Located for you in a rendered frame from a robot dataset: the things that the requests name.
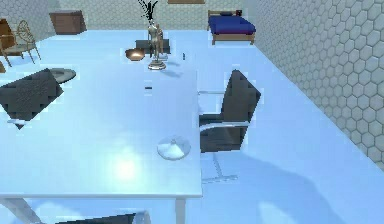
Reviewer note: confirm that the small black flat object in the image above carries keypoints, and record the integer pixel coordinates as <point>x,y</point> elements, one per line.
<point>148,88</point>

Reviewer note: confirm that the silver statuette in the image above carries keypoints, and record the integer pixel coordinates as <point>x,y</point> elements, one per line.
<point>156,43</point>

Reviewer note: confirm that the brown bowl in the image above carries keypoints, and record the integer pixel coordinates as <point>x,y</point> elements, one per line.
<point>135,54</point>

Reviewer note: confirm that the bed with blue blanket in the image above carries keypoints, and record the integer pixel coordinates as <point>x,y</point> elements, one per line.
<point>231,28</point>

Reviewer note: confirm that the white table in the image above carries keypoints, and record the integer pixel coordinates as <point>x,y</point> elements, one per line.
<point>100,133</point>

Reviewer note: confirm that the dark blue pillow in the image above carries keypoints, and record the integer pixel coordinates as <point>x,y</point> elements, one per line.
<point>226,13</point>

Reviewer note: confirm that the small black box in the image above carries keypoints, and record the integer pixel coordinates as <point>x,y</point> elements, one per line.
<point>238,13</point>

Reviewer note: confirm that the brown framed picture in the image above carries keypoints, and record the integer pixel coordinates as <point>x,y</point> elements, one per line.
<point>186,1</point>

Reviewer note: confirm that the black twig plant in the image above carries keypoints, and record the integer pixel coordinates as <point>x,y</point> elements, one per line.
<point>148,10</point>

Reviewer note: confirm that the brown chest of drawers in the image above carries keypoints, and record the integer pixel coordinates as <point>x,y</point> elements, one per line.
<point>68,22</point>

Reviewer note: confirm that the brown wooden furniture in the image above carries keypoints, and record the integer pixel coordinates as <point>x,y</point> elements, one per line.
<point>6,35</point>

